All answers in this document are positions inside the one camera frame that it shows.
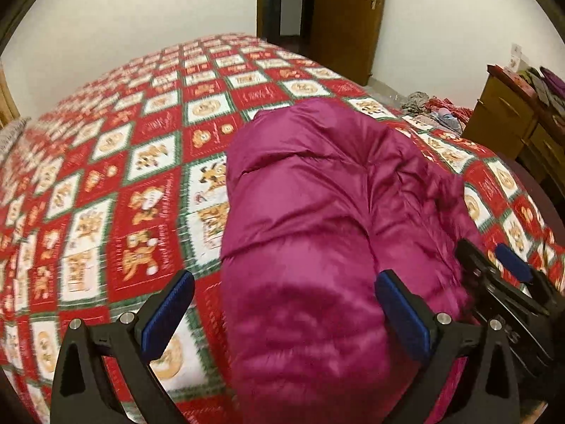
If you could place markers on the pile of clothes on floor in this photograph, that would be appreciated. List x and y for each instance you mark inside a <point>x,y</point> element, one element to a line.
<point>437,112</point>

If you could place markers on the red printed blanket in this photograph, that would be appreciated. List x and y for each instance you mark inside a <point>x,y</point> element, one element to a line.
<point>110,163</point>

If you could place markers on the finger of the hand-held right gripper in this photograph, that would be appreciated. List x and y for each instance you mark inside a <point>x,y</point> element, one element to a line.
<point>512,263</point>
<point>472,260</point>

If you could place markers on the brown door frame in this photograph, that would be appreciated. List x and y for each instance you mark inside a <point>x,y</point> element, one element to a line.
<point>264,0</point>

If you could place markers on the pile of clothes on dresser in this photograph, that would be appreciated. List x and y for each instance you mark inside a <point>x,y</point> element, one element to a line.
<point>545,86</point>

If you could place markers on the brown wooden door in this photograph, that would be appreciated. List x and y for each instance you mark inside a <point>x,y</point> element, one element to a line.
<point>348,31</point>

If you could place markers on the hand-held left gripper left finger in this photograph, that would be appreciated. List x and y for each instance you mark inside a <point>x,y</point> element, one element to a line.
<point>165,313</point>

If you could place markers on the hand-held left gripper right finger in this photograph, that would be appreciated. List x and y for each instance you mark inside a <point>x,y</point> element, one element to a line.
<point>404,313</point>

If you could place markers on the magenta down jacket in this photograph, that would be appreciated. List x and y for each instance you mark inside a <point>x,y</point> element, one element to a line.
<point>309,229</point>

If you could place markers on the wooden dresser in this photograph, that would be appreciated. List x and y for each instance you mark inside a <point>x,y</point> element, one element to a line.
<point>503,115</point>

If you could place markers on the white wall sticker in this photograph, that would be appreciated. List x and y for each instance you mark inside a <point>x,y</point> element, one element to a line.
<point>516,57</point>

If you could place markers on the striped pillow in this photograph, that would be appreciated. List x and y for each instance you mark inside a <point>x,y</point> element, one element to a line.
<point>11,134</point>

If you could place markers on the wooden headboard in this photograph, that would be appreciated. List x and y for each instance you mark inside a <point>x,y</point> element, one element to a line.
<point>6,97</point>

